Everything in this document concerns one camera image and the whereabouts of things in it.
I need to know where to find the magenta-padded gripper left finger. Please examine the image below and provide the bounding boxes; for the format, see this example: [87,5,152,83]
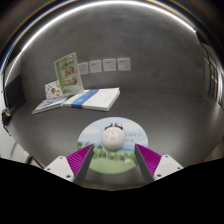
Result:
[43,143,95,187]

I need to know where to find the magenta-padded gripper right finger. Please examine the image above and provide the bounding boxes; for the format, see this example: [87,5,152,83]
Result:
[134,143,184,185]

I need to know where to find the white panda computer mouse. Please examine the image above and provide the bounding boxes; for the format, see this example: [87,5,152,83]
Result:
[102,122,126,151]

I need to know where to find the round landscape print mouse pad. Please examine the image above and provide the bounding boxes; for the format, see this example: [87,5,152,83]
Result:
[76,116,149,175]

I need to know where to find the grey cover book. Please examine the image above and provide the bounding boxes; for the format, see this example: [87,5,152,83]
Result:
[31,95,69,116]

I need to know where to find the white sticker card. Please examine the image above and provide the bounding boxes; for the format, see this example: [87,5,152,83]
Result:
[44,79,64,100]

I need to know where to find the white book with blue band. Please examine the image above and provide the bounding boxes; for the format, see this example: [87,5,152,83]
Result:
[63,87,121,112]

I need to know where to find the black flat screen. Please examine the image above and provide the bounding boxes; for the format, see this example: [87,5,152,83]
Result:
[3,74,27,111]

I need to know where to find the green menu sign stand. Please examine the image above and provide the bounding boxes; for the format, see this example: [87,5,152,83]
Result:
[53,51,85,96]

